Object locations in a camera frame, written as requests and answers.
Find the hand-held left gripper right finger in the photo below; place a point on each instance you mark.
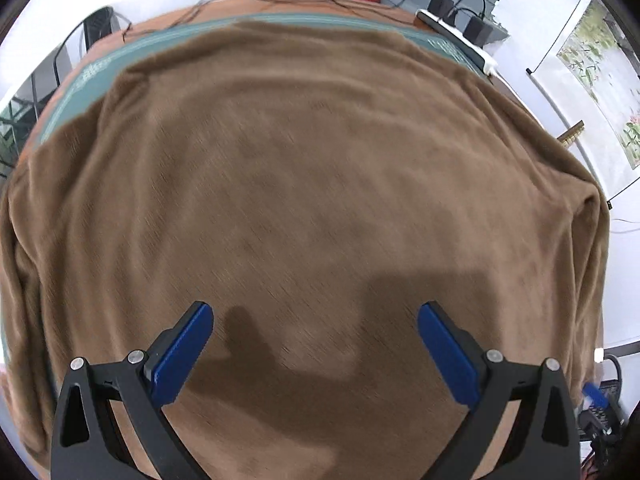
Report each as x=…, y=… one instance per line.
x=447, y=355

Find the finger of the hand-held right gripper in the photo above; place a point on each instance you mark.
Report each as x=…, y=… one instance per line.
x=596, y=394

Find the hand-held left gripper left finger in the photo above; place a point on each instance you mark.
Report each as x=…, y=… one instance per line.
x=180, y=355

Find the brown fleece towel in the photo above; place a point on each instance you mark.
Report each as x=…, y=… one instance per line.
x=310, y=185

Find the black mesh chair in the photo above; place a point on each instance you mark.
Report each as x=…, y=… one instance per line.
x=614, y=370

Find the wooden stick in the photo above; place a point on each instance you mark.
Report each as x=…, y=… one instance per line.
x=572, y=133

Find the green table mat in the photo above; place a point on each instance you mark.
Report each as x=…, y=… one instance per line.
x=75, y=100

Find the black metal rack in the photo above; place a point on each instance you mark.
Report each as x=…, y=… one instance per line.
x=30, y=110

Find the white power strip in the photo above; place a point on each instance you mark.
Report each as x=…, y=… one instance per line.
x=457, y=35

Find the black power adapter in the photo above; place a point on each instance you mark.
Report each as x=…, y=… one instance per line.
x=477, y=27
x=442, y=6

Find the wall scroll painting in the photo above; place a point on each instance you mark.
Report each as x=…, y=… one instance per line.
x=600, y=75

